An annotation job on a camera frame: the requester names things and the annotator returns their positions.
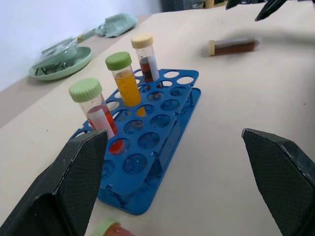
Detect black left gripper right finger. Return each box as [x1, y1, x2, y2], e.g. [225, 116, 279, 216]
[241, 128, 315, 236]

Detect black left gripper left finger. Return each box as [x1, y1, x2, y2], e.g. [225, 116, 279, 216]
[0, 129, 109, 236]

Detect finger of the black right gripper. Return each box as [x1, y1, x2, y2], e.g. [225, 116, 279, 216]
[225, 0, 252, 10]
[254, 0, 287, 22]

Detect cream-capped brown liquid tube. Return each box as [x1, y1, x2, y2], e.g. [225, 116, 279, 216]
[208, 38, 260, 57]
[130, 33, 162, 89]

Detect green-capped red liquid tube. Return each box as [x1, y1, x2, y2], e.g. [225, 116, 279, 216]
[68, 77, 127, 155]
[93, 217, 137, 236]

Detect blue test tube rack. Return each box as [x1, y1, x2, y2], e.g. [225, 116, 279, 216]
[68, 69, 202, 216]

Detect green-capped orange liquid tube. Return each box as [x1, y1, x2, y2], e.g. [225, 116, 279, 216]
[105, 51, 147, 117]

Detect dark chair back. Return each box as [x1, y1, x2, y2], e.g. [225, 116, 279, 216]
[160, 0, 205, 12]

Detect green plate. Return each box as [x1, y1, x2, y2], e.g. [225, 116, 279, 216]
[28, 46, 93, 82]

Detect green cloth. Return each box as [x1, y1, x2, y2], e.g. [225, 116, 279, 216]
[83, 12, 139, 41]

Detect clear plastic bag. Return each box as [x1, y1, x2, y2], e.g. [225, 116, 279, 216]
[32, 34, 86, 70]

